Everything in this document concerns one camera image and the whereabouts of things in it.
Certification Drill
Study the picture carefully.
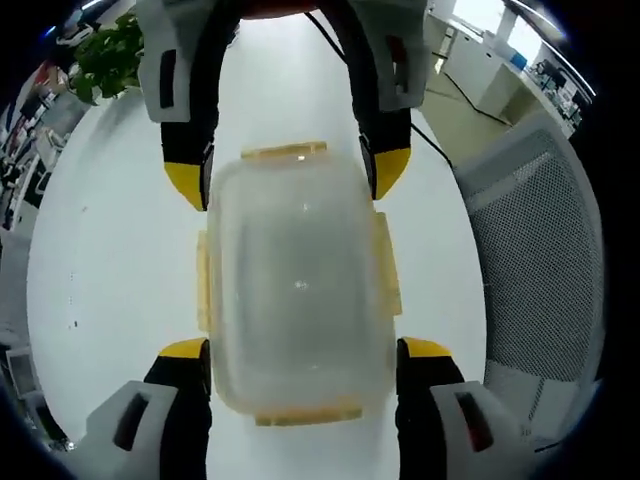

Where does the green potted plant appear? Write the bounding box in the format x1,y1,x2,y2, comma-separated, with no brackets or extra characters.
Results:
72,12,146,106

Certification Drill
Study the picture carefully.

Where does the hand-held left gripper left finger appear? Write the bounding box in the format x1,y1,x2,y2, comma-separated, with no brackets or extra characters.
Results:
59,335,214,480

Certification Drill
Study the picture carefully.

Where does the clear container with yellow buckles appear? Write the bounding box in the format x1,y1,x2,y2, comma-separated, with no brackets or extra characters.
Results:
195,141,404,428

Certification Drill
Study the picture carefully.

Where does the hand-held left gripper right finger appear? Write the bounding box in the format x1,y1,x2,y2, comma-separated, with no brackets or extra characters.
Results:
394,335,551,480

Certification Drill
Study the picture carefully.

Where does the black cable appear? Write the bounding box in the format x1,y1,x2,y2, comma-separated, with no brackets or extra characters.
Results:
303,10,455,167

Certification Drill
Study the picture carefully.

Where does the white office desk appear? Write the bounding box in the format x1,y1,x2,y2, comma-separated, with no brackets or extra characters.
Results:
439,19,587,137

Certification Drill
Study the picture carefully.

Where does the grey mesh office chair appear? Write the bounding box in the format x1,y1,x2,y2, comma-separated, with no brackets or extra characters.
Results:
452,112,607,446

